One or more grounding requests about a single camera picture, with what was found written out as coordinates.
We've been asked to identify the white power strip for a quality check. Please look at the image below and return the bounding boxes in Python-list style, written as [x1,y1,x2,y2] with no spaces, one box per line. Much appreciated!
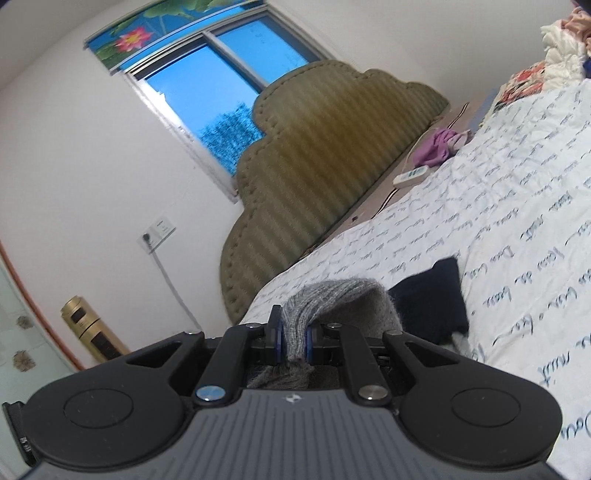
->
[393,165,431,189]

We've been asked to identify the grey sweater navy sleeves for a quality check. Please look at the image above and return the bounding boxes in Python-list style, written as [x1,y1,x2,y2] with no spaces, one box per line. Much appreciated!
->
[247,257,471,390]

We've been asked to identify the pile of clothes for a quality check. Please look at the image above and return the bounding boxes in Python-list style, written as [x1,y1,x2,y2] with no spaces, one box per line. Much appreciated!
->
[540,3,590,91]

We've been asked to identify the wooden bedside furniture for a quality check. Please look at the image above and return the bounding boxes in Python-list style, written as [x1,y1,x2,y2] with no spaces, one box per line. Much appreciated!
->
[0,239,89,373]

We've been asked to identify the olive upholstered headboard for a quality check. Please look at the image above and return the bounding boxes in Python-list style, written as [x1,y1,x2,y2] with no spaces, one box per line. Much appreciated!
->
[219,60,449,324]

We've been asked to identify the window with blue sky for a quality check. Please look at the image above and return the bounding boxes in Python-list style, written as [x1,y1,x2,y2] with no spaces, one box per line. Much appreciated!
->
[118,2,331,202]

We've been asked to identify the lotus print window blind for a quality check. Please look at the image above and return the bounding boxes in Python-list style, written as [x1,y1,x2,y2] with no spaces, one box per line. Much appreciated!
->
[84,1,262,72]

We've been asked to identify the white script-print bed sheet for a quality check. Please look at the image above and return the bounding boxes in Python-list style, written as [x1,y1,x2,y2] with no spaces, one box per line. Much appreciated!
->
[245,81,590,479]

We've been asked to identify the purple cloth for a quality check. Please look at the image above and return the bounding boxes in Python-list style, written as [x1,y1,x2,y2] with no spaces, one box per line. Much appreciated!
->
[411,128,473,168]

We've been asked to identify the floral patterned cloth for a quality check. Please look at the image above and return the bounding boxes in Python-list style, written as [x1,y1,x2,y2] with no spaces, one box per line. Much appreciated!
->
[494,61,546,111]

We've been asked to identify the white wall power outlet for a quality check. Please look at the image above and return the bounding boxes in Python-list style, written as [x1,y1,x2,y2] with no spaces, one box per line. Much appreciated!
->
[137,216,176,255]

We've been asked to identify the gold cylindrical heater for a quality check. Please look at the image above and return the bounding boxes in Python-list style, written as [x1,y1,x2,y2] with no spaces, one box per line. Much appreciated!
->
[61,296,130,363]

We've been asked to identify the black power cable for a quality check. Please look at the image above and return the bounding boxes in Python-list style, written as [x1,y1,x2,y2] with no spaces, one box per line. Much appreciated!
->
[143,233,205,334]

